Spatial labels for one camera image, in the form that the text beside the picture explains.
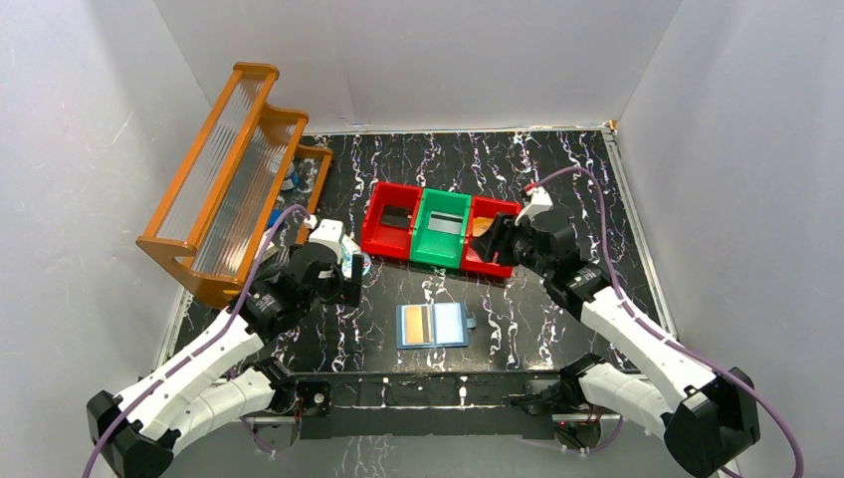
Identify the white blue bottle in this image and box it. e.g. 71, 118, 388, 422
340, 235, 371, 279

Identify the orange wooden rack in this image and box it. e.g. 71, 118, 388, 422
136, 62, 333, 308

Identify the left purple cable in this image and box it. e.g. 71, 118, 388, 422
82, 204, 315, 478

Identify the blue card holder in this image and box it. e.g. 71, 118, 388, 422
396, 303, 477, 350

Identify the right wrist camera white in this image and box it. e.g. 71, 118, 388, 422
515, 185, 553, 226

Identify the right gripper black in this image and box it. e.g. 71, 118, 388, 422
469, 212, 552, 279

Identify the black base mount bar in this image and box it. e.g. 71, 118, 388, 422
293, 370, 624, 442

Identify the blue cap container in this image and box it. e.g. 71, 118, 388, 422
265, 209, 286, 230

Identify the orange card in bin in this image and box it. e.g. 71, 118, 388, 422
471, 216, 495, 237

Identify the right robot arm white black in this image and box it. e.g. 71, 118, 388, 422
469, 211, 760, 477

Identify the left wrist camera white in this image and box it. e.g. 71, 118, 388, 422
305, 215, 345, 261

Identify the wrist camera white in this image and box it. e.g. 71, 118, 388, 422
515, 185, 553, 226
305, 215, 345, 261

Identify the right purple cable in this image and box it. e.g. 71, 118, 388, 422
533, 165, 806, 478

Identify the white blue container on rack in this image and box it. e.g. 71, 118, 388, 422
273, 155, 300, 192

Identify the red bin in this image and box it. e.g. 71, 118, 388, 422
460, 194, 523, 280
361, 181, 423, 260

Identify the black card in bin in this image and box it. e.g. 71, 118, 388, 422
379, 205, 413, 229

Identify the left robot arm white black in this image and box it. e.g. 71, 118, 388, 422
82, 238, 365, 477

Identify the grey card in bin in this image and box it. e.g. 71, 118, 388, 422
427, 211, 464, 235

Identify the purple cable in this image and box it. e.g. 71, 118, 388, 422
82, 204, 315, 478
533, 165, 806, 478

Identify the left red bin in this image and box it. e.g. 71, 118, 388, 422
361, 181, 423, 260

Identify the green bin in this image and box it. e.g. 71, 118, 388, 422
410, 188, 472, 269

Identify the right red bin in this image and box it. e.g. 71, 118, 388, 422
460, 194, 523, 280

